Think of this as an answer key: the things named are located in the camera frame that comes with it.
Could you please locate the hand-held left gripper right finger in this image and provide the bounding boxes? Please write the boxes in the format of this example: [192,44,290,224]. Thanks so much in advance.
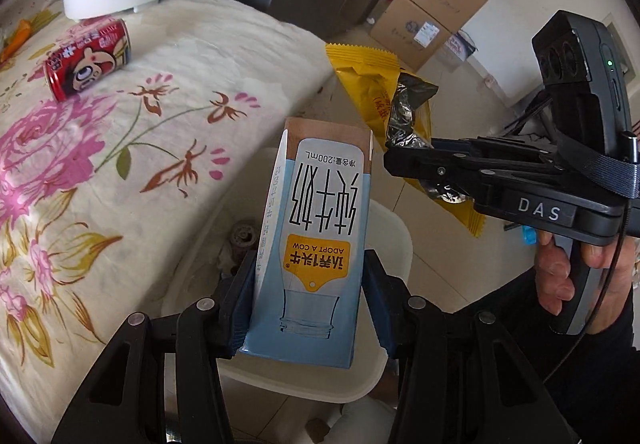
[364,249,578,444]

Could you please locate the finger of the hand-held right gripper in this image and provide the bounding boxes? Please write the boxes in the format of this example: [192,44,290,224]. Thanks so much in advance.
[384,136,548,191]

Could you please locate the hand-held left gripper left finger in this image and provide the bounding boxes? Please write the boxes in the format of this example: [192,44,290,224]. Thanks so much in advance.
[50,251,258,444]

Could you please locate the white plastic bin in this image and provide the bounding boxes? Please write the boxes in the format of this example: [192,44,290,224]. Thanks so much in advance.
[160,146,413,405]

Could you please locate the dented red can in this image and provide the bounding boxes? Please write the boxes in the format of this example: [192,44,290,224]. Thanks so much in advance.
[227,221,262,275]

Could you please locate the light blue milk carton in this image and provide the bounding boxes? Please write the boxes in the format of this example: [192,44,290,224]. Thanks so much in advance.
[237,118,375,370]

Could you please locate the yellow snack wrapper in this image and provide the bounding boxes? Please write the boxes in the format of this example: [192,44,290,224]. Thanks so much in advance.
[325,42,487,239]

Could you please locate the person's right hand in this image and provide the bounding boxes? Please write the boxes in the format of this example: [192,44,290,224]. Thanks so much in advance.
[536,228,637,332]

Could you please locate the black metal rack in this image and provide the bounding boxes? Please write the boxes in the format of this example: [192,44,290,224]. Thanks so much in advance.
[502,91,553,139]

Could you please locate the white plastic bag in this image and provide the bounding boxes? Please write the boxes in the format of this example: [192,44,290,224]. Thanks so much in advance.
[440,31,474,69]

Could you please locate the floral tablecloth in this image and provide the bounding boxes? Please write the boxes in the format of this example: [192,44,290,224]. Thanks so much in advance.
[0,0,337,405]

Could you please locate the red cartoon can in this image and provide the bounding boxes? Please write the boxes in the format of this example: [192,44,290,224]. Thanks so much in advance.
[44,18,132,102]

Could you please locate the orange object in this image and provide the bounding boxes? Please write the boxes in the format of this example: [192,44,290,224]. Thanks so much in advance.
[0,18,33,63]

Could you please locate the black cable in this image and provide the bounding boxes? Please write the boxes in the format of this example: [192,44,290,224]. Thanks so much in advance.
[542,201,637,385]

